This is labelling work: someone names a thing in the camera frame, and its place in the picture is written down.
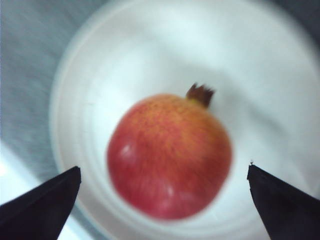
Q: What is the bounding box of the red pomegranate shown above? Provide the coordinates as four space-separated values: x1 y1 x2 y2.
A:
107 84 233 220

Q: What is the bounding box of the white plate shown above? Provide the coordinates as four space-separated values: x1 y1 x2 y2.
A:
50 0 320 240

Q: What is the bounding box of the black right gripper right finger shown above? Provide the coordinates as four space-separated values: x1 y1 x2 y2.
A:
247 164 320 240

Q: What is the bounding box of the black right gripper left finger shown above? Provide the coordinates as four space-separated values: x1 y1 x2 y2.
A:
0 166 82 240

